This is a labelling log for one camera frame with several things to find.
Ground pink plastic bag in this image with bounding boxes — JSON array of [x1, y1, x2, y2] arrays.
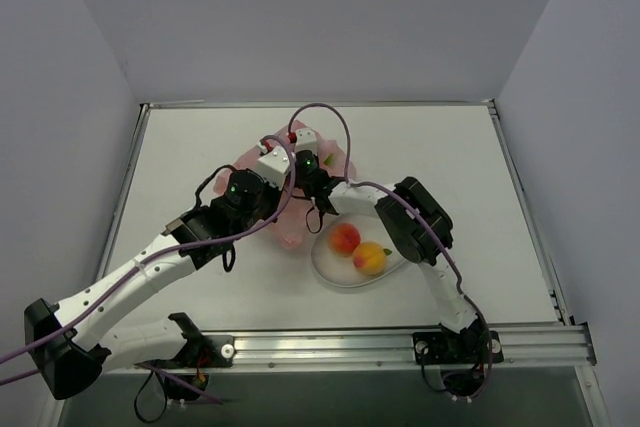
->
[[233, 129, 357, 249]]

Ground orange fake peach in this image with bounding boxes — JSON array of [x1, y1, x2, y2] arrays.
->
[[351, 242, 392, 276]]

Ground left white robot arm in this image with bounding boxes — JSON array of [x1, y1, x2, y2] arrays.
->
[[24, 167, 291, 400]]

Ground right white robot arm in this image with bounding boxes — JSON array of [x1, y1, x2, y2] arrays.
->
[[295, 150, 492, 349]]

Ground white oval plate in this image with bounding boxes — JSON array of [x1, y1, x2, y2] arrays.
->
[[311, 215, 407, 288]]

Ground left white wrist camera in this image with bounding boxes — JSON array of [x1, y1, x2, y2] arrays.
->
[[252, 141, 291, 190]]

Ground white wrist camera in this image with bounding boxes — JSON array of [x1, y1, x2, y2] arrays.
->
[[288, 127, 319, 155], [252, 141, 291, 190]]

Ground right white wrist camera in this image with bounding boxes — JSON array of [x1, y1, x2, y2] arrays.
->
[[288, 127, 319, 155]]

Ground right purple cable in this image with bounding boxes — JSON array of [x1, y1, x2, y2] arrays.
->
[[287, 103, 494, 393]]

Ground purple cable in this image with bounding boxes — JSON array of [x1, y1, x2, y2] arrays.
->
[[0, 134, 297, 386], [287, 103, 494, 393]]

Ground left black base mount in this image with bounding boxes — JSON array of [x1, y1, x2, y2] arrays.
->
[[174, 334, 236, 368]]

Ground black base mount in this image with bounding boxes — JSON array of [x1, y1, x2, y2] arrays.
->
[[412, 329, 504, 366], [174, 334, 236, 368]]

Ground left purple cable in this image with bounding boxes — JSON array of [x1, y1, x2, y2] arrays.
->
[[0, 134, 297, 386]]

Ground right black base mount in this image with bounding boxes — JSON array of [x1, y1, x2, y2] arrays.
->
[[412, 329, 504, 366]]

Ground aluminium front rail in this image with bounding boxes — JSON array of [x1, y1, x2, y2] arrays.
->
[[99, 320, 596, 374]]

